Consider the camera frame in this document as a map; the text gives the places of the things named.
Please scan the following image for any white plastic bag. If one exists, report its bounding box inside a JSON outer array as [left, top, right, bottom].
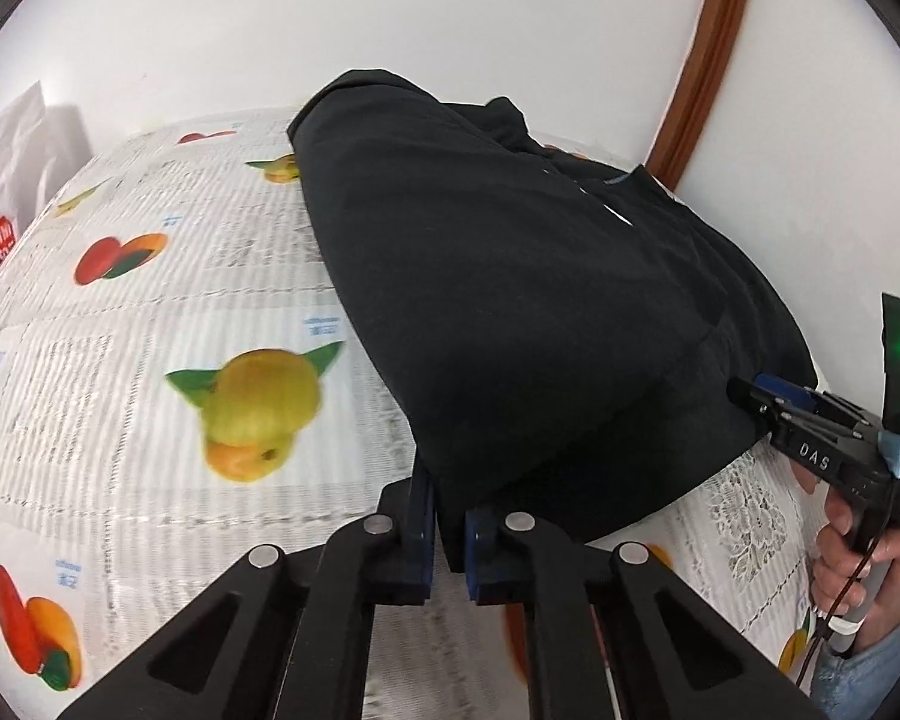
[[0, 80, 95, 226]]

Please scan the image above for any person's right hand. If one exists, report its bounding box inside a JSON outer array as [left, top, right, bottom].
[[791, 457, 900, 653]]

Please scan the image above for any black garment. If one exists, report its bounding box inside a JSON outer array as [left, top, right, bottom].
[[286, 69, 820, 545]]

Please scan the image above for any brown wooden door frame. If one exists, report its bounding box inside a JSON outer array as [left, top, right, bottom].
[[643, 0, 758, 200]]

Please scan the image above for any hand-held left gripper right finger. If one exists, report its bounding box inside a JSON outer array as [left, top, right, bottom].
[[461, 506, 833, 720]]

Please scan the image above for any black cable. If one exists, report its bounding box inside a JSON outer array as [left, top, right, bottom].
[[795, 480, 897, 687]]

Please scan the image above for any person's right forearm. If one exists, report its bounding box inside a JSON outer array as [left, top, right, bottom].
[[810, 619, 900, 719]]

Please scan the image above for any fruit printed tablecloth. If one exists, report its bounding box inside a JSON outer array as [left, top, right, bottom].
[[0, 109, 826, 720]]

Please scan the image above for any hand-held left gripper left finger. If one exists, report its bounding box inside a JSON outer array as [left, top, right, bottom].
[[56, 469, 437, 720]]

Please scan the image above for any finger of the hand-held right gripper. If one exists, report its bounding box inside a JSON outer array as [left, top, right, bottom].
[[726, 379, 785, 432], [754, 373, 871, 428]]

